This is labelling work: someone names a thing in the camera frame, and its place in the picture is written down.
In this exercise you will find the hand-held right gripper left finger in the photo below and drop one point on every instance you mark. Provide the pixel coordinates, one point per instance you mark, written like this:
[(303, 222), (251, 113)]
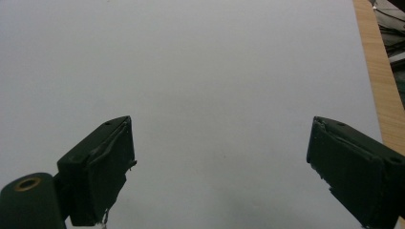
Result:
[(95, 171)]

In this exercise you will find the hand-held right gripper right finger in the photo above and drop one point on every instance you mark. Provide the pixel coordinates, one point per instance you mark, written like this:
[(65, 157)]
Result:
[(353, 165)]

